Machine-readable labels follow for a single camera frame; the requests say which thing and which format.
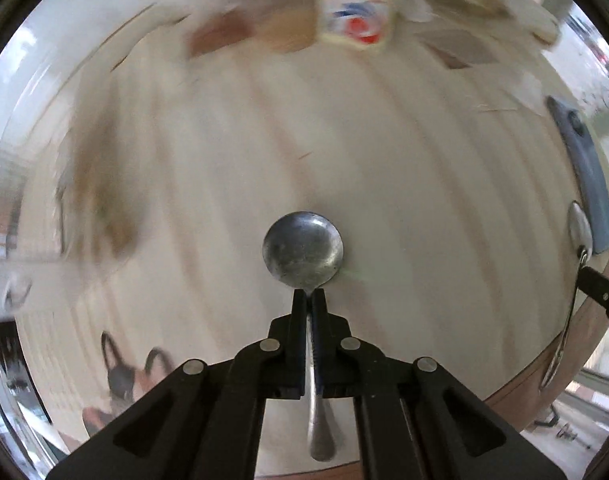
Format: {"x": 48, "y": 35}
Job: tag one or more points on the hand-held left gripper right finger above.
{"x": 322, "y": 350}

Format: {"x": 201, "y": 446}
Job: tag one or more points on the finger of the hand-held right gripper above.
{"x": 604, "y": 295}

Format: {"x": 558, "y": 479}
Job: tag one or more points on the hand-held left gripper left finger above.
{"x": 298, "y": 345}

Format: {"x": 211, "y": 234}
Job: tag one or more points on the oval-bowl metal spoon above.
{"x": 580, "y": 230}

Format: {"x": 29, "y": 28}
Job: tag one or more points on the round-bowl metal spoon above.
{"x": 303, "y": 250}

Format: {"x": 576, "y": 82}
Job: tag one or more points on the blue smartphone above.
{"x": 584, "y": 170}

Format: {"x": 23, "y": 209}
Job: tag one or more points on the cat printed table mat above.
{"x": 384, "y": 160}

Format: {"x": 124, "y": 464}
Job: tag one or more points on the window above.
{"x": 596, "y": 60}

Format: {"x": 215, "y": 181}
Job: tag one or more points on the clear plastic bag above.
{"x": 509, "y": 10}

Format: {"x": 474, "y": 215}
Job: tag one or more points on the spice jar with brown lid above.
{"x": 289, "y": 25}

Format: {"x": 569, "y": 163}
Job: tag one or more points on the yellow seasoning box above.
{"x": 359, "y": 20}

